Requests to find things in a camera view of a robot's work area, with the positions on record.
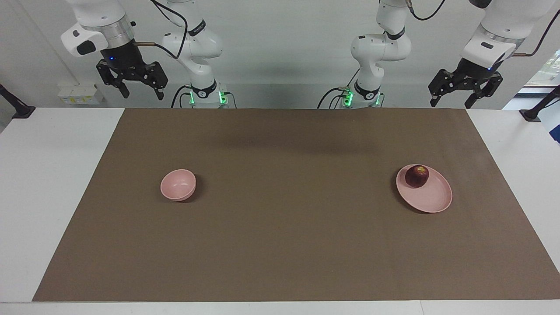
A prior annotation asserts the dark red apple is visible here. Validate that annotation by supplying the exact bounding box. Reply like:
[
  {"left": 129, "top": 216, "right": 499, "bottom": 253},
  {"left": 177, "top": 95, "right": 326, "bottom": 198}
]
[{"left": 405, "top": 164, "right": 430, "bottom": 189}]

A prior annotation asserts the pink bowl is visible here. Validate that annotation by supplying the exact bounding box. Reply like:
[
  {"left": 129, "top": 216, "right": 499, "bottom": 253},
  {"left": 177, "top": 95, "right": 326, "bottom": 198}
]
[{"left": 160, "top": 169, "right": 196, "bottom": 202}]

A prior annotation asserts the pink plate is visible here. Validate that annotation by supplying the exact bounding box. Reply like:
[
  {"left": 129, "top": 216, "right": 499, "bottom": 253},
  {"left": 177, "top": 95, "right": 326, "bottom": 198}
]
[{"left": 396, "top": 164, "right": 453, "bottom": 214}]

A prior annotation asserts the black clamp stand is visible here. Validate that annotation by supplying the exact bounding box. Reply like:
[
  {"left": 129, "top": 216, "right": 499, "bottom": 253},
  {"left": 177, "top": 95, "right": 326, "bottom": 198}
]
[
  {"left": 0, "top": 84, "right": 36, "bottom": 119},
  {"left": 519, "top": 85, "right": 560, "bottom": 122}
]

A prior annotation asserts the blue panel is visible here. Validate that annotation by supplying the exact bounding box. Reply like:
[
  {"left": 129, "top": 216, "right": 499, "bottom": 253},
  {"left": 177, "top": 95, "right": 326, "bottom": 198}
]
[{"left": 542, "top": 100, "right": 560, "bottom": 144}]

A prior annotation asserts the brown table mat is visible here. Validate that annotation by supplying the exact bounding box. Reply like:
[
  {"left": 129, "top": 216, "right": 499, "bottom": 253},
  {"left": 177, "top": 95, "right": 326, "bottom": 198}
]
[{"left": 32, "top": 108, "right": 560, "bottom": 302}]

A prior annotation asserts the black right base cable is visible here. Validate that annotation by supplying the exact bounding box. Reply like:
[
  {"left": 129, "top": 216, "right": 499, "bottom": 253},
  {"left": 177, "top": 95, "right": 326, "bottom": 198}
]
[{"left": 170, "top": 85, "right": 193, "bottom": 109}]

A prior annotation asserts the black base cable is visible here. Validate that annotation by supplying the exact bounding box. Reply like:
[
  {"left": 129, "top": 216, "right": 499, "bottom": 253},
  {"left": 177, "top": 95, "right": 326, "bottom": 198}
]
[
  {"left": 170, "top": 85, "right": 193, "bottom": 109},
  {"left": 317, "top": 68, "right": 362, "bottom": 109}
]

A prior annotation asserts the white wall socket box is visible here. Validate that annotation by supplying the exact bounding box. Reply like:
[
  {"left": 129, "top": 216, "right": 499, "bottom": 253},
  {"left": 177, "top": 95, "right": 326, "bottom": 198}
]
[{"left": 57, "top": 83, "right": 106, "bottom": 105}]

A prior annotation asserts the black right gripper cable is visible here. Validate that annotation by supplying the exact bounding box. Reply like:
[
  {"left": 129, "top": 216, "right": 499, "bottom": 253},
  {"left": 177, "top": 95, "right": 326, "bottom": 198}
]
[{"left": 135, "top": 0, "right": 189, "bottom": 60}]

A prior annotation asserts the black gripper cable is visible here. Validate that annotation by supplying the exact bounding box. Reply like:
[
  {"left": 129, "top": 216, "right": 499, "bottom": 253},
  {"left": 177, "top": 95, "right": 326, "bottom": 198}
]
[
  {"left": 406, "top": 0, "right": 560, "bottom": 57},
  {"left": 135, "top": 0, "right": 189, "bottom": 60}
]

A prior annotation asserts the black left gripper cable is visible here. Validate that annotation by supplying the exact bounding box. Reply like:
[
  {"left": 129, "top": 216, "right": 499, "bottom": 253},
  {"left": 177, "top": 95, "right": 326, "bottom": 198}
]
[{"left": 406, "top": 0, "right": 560, "bottom": 57}]

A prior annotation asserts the black left base cable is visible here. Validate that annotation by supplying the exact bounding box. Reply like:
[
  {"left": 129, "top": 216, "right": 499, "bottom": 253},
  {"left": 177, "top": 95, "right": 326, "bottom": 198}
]
[{"left": 317, "top": 68, "right": 362, "bottom": 109}]

